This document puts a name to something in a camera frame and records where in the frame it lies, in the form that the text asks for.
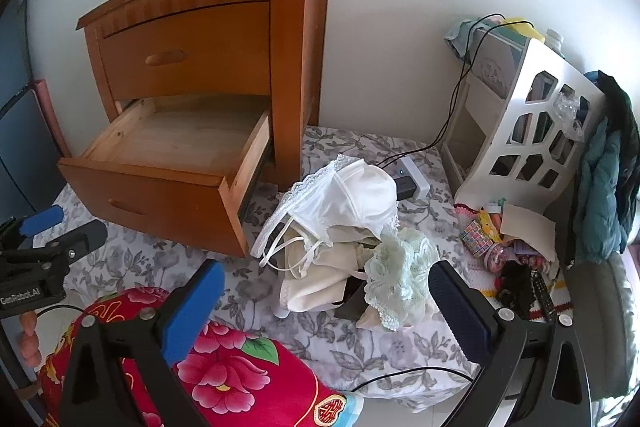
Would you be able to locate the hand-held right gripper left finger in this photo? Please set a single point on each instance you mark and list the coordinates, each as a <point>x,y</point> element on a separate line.
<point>195,307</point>

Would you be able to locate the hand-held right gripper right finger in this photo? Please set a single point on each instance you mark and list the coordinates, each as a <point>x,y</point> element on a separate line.
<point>460,307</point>

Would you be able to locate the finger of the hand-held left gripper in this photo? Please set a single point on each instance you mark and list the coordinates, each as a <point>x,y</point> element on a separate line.
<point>85,237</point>
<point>42,219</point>

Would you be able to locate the cream satin garment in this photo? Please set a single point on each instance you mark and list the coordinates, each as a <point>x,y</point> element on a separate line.
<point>320,277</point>

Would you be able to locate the person's left hand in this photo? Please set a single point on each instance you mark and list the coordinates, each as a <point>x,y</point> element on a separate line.
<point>30,347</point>

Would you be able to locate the white mat with red trim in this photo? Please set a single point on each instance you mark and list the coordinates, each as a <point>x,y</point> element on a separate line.
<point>487,297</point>

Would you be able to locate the grey floral bed sheet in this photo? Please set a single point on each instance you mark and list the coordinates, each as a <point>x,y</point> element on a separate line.
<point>250,307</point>

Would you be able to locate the black fuzzy item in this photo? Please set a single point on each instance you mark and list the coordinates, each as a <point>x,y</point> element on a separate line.
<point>515,287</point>

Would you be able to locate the mint green lace garment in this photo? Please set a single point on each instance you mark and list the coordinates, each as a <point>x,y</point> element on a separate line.
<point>405,267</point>

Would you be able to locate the pile of colourful toys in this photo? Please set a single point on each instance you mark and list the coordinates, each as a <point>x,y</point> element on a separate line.
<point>480,239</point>

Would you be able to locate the red floral blanket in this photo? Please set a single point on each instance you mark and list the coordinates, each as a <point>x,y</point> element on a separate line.
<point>240,372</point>

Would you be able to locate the black remote control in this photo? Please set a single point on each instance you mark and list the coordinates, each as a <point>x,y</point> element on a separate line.
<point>544,297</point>

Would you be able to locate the pink strip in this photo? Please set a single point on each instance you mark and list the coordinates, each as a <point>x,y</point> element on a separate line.
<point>50,117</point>

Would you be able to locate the beige paper sheet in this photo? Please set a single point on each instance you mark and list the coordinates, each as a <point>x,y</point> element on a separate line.
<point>530,229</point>

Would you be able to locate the black charger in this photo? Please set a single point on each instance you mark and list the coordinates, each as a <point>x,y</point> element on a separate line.
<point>402,187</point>

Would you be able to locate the white power strip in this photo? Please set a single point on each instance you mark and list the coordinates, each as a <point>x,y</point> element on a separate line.
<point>417,177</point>

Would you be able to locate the grey cushion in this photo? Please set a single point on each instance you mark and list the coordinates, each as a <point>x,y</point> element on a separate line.
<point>605,332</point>

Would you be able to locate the white lace bra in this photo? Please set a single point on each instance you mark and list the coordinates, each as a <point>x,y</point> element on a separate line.
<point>360,197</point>

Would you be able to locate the teal jacket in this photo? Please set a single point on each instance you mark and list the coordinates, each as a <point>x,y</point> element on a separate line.
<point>600,197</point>

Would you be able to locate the white cutout rack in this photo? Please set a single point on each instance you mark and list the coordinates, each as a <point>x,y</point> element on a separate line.
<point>500,117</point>

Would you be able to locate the clear plastic bag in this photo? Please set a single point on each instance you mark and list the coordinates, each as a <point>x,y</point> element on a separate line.
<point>570,112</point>

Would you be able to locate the curved wooden drawer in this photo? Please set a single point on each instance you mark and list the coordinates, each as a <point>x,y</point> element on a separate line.
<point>210,47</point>

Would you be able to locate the beige shelf unit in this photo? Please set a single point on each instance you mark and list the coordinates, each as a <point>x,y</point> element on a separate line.
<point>480,72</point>

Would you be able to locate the green cloth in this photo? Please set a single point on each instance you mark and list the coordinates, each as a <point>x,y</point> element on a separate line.
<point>457,37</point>

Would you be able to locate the wooden nightstand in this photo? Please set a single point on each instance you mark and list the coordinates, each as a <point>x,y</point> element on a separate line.
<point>300,57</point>

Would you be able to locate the white bottle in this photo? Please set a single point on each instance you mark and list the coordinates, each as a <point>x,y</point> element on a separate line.
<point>555,41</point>

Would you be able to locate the yellow item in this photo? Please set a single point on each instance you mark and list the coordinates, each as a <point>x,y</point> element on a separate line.
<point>522,29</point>

